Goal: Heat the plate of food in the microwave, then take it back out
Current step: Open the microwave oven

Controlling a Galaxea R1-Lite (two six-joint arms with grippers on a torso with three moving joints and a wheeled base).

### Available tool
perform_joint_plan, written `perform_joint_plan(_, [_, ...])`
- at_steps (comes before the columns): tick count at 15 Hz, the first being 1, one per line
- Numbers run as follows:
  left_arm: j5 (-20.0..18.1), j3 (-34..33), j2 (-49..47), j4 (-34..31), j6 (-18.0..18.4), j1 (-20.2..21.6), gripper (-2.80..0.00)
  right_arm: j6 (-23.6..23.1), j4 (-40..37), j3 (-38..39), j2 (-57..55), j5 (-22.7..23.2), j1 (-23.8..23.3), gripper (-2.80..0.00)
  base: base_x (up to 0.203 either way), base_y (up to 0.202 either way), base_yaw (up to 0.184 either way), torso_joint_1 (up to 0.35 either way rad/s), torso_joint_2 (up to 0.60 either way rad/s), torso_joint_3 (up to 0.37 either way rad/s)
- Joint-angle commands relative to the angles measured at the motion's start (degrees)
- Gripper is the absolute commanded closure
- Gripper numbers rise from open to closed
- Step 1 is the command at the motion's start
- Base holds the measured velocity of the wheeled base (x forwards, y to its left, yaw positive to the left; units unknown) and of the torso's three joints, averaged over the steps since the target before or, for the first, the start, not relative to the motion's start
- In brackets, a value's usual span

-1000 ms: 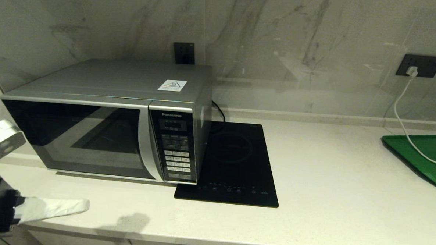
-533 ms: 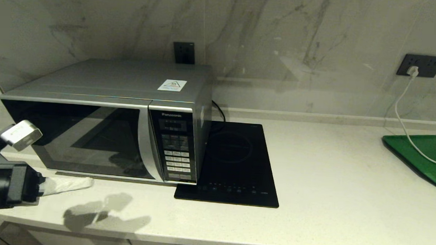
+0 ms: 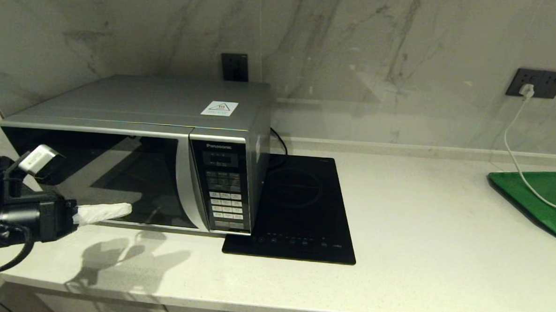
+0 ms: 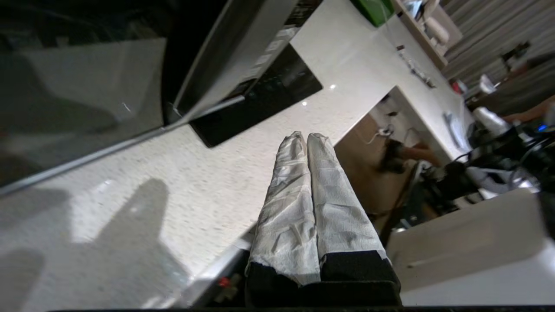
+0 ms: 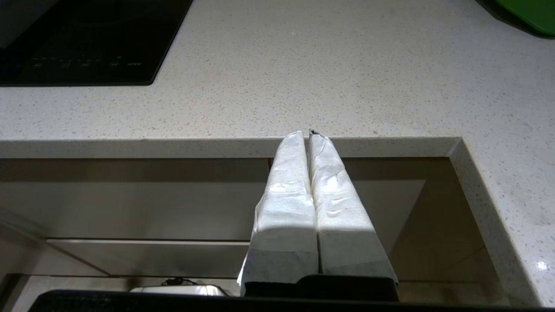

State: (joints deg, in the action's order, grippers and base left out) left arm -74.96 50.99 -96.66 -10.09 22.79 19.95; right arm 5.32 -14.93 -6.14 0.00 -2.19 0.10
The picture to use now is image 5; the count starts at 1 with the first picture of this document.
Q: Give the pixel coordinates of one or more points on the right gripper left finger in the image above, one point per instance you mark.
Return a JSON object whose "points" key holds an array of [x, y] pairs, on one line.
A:
{"points": [[286, 216]]}

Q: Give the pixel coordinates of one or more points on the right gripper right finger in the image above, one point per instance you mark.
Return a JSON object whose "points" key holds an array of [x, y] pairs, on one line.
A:
{"points": [[342, 225]]}

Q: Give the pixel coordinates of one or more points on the green plastic tray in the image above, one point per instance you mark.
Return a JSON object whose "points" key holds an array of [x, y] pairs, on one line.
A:
{"points": [[533, 13]]}

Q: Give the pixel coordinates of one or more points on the beige sink basin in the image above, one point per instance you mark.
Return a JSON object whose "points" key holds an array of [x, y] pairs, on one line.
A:
{"points": [[130, 208]]}

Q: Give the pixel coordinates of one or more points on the black induction cooktop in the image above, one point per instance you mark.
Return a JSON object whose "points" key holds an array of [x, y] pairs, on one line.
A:
{"points": [[86, 34]]}

